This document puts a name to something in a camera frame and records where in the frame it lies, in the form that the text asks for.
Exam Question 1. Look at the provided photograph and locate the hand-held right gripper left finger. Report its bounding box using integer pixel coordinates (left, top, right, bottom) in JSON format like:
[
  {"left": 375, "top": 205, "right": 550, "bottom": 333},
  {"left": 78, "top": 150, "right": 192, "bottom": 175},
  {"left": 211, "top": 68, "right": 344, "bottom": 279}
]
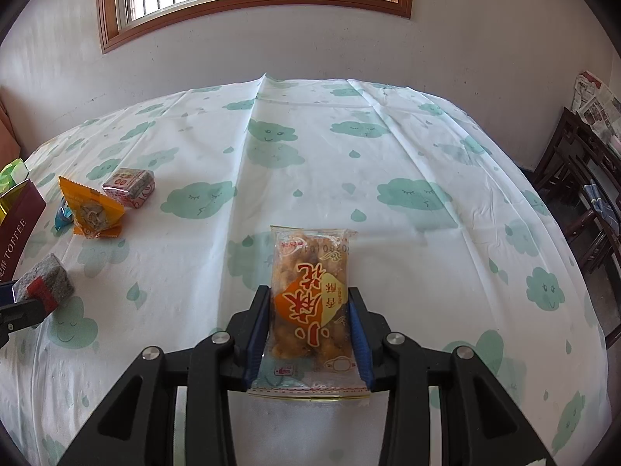
[{"left": 58, "top": 285, "right": 272, "bottom": 466}]

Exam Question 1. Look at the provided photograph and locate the stack of newspapers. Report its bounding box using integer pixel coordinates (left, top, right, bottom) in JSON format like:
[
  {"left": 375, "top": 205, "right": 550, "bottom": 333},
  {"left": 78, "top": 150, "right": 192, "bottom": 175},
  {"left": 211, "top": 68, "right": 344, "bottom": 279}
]
[{"left": 571, "top": 72, "right": 621, "bottom": 141}]

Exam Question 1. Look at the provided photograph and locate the grey sesame cake packet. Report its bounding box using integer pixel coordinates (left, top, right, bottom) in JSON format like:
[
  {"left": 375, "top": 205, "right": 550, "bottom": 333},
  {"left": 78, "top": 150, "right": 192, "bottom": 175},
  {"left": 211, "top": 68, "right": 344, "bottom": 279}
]
[{"left": 10, "top": 252, "right": 76, "bottom": 320}]

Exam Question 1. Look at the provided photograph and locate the brown cardboard sheet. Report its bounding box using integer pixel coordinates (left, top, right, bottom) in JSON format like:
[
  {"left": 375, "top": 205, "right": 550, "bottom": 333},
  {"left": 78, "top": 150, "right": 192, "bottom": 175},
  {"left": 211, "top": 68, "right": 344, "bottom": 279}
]
[{"left": 0, "top": 99, "right": 23, "bottom": 166}]

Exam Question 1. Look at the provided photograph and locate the green tissue box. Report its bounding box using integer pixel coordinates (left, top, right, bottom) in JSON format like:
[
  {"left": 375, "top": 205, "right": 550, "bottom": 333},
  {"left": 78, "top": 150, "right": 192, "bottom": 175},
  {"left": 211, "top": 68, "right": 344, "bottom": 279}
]
[{"left": 0, "top": 158, "right": 29, "bottom": 192}]

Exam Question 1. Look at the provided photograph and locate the white red square cake packet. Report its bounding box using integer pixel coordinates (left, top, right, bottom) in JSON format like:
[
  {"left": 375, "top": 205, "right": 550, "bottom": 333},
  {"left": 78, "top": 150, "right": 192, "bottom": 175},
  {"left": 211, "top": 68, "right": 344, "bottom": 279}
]
[{"left": 102, "top": 168, "right": 156, "bottom": 209}]

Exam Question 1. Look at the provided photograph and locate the maroon and gold tin box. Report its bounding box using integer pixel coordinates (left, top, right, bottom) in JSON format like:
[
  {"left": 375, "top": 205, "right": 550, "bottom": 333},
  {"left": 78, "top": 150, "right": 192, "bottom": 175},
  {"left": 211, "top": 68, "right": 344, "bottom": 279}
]
[{"left": 0, "top": 179, "right": 48, "bottom": 277}]

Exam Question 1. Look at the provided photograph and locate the dark wooden chair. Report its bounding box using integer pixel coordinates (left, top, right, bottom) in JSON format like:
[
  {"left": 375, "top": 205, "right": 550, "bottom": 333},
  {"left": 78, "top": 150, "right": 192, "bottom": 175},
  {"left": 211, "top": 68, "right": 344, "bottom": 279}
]
[{"left": 531, "top": 107, "right": 621, "bottom": 350}]

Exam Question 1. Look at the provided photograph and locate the blue candy wrapper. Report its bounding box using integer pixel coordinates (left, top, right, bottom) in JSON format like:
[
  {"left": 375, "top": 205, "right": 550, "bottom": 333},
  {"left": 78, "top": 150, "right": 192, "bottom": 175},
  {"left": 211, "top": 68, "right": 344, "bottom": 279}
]
[{"left": 54, "top": 197, "right": 75, "bottom": 231}]

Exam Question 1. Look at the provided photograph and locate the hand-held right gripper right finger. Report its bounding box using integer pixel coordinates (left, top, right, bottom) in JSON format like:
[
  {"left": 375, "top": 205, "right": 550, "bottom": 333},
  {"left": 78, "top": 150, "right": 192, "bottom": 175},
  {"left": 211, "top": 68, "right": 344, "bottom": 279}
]
[{"left": 347, "top": 287, "right": 559, "bottom": 466}]

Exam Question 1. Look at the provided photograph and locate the clear fried twist packet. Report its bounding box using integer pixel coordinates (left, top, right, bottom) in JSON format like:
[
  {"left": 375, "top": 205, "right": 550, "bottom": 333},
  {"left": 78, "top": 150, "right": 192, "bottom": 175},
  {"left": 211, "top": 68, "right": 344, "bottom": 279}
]
[{"left": 247, "top": 226, "right": 372, "bottom": 403}]

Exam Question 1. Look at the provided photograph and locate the orange snack packet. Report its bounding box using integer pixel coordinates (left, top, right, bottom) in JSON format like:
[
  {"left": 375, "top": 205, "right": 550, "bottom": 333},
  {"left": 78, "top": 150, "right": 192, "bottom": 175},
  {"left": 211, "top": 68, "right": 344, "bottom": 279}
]
[{"left": 58, "top": 176, "right": 126, "bottom": 240}]

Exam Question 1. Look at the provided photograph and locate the cloud printed tablecloth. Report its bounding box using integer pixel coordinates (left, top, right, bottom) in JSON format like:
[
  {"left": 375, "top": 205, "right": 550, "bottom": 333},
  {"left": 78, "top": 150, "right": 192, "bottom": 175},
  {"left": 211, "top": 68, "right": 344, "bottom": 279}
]
[{"left": 0, "top": 74, "right": 614, "bottom": 466}]

